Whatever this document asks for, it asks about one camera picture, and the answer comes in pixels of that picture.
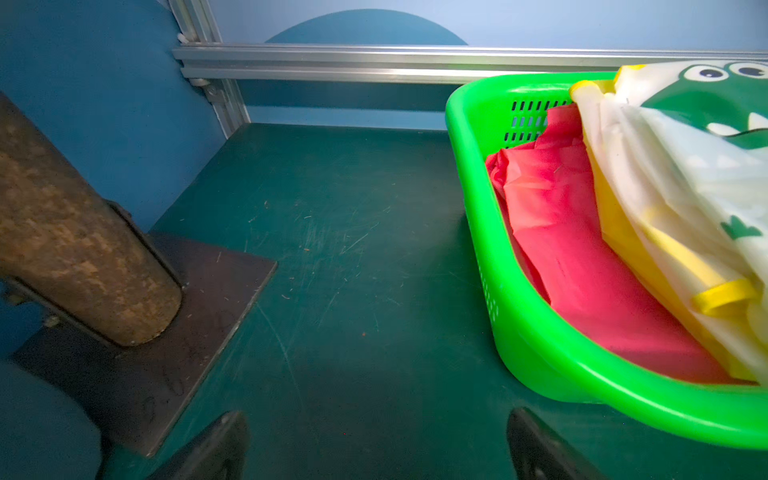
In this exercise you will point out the magenta raincoat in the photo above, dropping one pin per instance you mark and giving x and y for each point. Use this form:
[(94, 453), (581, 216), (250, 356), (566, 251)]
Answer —
[(547, 198)]

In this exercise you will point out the plain yellow raincoat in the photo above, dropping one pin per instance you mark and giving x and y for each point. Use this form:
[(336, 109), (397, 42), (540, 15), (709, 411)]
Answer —
[(620, 235)]

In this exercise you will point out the left aluminium frame post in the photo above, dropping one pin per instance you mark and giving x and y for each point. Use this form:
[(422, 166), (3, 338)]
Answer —
[(201, 57)]

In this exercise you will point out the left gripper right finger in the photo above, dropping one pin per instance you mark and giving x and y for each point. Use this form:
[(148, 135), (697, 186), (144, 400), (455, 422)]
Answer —
[(539, 452)]

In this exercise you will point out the white dinosaur print raincoat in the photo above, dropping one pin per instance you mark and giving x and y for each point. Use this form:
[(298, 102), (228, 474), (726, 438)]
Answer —
[(683, 146)]

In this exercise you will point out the horizontal aluminium back bar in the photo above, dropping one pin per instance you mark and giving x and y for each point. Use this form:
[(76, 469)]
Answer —
[(432, 65)]

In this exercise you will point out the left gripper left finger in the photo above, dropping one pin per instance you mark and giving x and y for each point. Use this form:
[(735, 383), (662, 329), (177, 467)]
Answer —
[(217, 452)]

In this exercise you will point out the green plastic basket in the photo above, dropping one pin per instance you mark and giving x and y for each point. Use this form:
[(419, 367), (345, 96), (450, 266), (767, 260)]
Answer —
[(537, 346)]

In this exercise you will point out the pink cherry blossom tree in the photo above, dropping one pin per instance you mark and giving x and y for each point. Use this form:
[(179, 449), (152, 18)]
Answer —
[(63, 241)]

